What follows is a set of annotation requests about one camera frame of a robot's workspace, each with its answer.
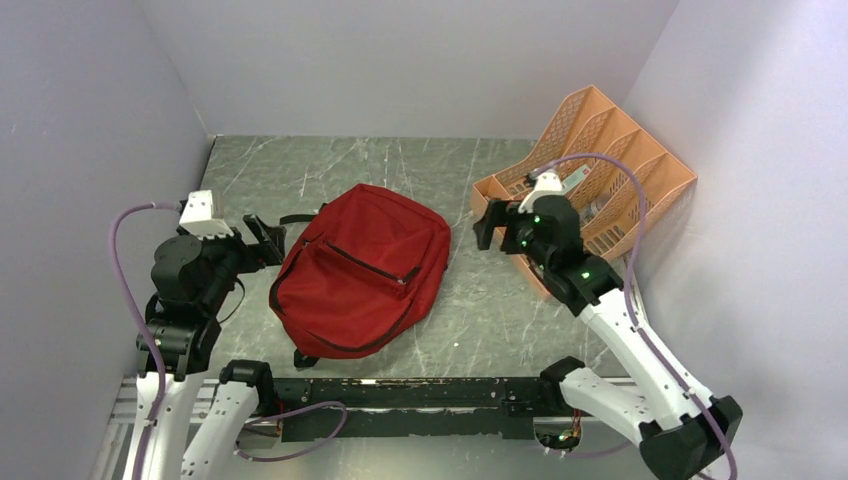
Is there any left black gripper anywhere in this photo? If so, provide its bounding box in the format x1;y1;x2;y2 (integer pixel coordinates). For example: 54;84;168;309
189;211;285;311

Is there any red student backpack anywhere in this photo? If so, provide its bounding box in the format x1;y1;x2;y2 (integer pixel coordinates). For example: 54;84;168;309
269;184;452;369

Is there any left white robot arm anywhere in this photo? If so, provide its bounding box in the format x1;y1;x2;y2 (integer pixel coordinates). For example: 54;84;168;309
124;212;287;479

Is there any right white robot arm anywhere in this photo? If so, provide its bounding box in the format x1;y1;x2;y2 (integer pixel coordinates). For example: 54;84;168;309
473;194;743;479

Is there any white green box in organizer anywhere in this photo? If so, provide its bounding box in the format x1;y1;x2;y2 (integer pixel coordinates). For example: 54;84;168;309
562;164;592;191

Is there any orange plastic file organizer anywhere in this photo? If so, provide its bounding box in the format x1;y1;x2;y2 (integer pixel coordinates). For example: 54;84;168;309
470;86;697;267

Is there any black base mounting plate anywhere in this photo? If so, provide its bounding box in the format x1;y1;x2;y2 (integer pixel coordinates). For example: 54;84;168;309
249;377;579;442

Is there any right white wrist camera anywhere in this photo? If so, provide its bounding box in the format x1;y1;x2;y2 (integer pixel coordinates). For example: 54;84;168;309
518;170;565;214

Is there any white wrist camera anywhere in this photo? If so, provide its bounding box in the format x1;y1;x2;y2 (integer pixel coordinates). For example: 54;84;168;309
518;170;565;214
179;190;235;240

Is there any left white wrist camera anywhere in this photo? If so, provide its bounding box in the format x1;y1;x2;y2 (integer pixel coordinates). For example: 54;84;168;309
179;190;235;240

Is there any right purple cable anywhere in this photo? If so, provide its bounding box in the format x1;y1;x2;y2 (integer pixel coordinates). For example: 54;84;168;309
527;153;739;480

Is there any aluminium rail frame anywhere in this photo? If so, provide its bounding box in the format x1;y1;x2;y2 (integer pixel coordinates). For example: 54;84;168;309
92;376;713;480

